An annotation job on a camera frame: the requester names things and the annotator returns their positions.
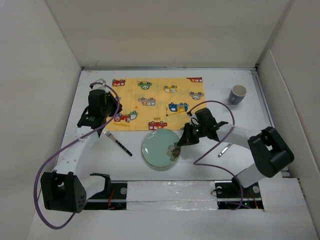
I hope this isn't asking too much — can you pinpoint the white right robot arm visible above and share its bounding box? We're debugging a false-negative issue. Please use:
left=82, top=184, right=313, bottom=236
left=177, top=108, right=295, bottom=197

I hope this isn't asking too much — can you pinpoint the light green floral plate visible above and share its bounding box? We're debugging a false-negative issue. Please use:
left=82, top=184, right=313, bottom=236
left=141, top=128, right=181, bottom=171

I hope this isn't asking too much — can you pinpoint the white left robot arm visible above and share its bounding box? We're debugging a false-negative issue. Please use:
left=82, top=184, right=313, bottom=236
left=40, top=89, right=122, bottom=213

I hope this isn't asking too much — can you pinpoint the white lavender cup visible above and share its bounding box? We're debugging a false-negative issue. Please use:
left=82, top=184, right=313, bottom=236
left=228, top=84, right=247, bottom=105

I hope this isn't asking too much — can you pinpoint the yellow cartoon print cloth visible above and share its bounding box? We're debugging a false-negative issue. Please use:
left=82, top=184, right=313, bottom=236
left=107, top=77, right=205, bottom=132

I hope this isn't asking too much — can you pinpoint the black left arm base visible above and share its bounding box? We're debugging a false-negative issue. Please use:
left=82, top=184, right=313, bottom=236
left=84, top=180, right=128, bottom=211

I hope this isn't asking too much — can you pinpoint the silver spoon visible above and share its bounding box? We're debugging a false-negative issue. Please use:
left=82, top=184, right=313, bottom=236
left=217, top=143, right=233, bottom=158

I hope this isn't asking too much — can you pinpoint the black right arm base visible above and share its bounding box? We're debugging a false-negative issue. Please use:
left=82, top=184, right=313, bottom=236
left=211, top=179, right=264, bottom=210

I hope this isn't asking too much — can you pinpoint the black handled fork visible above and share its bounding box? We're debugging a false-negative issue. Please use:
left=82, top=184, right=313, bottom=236
left=102, top=128, right=133, bottom=157

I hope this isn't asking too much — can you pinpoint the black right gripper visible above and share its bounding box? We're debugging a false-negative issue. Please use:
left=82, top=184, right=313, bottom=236
left=177, top=122, right=207, bottom=146

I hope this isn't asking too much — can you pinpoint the aluminium table edge rail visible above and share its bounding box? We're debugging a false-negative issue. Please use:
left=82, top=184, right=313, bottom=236
left=250, top=68, right=275, bottom=127

